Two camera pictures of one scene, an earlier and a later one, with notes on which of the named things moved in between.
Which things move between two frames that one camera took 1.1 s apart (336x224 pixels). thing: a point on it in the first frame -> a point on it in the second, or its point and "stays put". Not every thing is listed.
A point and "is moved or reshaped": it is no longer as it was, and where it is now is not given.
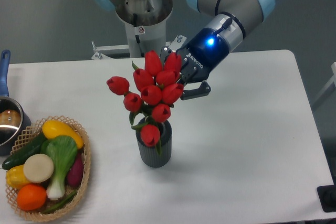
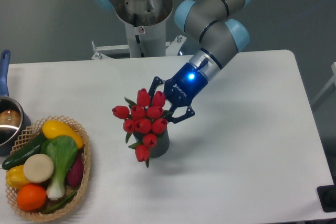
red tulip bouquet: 155,89 is moved or reshaped
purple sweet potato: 75,174 stays put
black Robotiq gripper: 207,50 -> 180,89
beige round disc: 38,168 stays put
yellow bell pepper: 14,177 stays put
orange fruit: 31,197 stays put
